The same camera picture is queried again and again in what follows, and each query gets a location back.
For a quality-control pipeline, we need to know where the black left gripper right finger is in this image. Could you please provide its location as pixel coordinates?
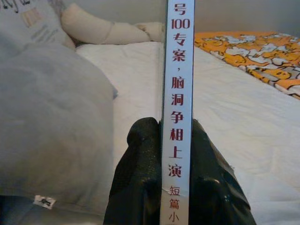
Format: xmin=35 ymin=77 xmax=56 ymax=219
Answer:
xmin=191 ymin=118 xmax=257 ymax=225

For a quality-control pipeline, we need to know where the cream bolster pillow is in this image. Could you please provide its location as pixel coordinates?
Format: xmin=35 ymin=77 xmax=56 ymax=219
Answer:
xmin=61 ymin=3 xmax=165 ymax=45

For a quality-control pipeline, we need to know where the yellow egg print blanket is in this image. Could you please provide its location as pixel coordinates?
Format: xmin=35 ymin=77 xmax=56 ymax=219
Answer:
xmin=194 ymin=31 xmax=300 ymax=100

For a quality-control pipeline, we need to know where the white mattress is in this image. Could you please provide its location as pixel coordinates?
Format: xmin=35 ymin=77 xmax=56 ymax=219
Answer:
xmin=76 ymin=41 xmax=300 ymax=225

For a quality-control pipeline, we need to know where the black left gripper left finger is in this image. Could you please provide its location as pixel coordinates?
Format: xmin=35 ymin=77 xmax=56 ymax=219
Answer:
xmin=103 ymin=117 xmax=164 ymax=225

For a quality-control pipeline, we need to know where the dark green red book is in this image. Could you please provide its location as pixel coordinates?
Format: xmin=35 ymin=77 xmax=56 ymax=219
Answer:
xmin=161 ymin=0 xmax=196 ymax=225

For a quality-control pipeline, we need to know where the grey pillow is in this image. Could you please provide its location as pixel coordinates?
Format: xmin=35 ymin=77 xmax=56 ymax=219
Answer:
xmin=0 ymin=42 xmax=119 ymax=216

